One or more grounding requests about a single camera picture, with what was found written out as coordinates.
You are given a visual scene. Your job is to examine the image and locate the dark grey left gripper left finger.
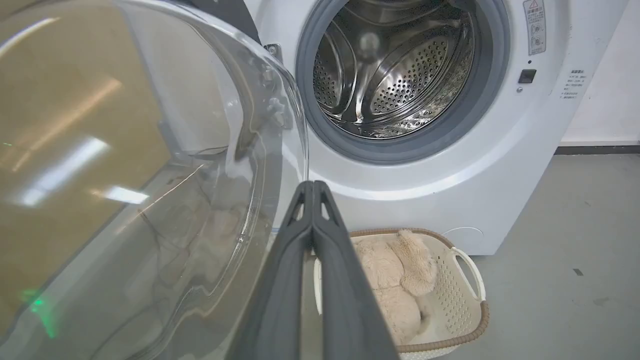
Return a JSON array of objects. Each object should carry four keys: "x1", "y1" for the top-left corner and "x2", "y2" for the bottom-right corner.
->
[{"x1": 226, "y1": 181, "x2": 314, "y2": 360}]

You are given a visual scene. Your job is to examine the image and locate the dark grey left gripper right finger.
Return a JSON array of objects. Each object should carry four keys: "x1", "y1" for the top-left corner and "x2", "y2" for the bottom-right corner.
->
[{"x1": 312, "y1": 180, "x2": 401, "y2": 360}]

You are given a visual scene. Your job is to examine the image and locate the transparent washing machine door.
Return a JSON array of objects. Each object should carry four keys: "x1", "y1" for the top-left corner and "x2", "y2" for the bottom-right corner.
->
[{"x1": 0, "y1": 0, "x2": 310, "y2": 360}]

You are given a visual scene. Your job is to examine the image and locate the white front-load washing machine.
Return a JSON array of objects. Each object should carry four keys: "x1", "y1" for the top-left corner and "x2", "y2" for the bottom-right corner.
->
[{"x1": 242, "y1": 0, "x2": 630, "y2": 257}]

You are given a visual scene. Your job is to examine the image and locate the steel washing machine drum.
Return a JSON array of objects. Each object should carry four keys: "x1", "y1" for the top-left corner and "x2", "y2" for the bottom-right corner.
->
[{"x1": 313, "y1": 0, "x2": 476, "y2": 140}]

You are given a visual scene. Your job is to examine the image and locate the beige plush toy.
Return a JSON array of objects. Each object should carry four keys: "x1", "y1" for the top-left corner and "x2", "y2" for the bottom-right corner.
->
[{"x1": 353, "y1": 229, "x2": 438, "y2": 346}]

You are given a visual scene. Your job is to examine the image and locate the white plastic laundry basket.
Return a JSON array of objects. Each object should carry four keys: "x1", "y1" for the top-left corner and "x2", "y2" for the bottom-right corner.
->
[{"x1": 313, "y1": 228, "x2": 490, "y2": 360}]

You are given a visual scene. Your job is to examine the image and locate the black baseboard strip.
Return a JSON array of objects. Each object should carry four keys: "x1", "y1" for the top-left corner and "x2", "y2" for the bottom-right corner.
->
[{"x1": 554, "y1": 145, "x2": 640, "y2": 155}]

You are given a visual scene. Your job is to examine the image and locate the warning label sticker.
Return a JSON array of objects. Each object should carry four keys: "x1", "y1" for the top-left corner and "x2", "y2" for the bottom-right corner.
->
[{"x1": 523, "y1": 0, "x2": 547, "y2": 56}]

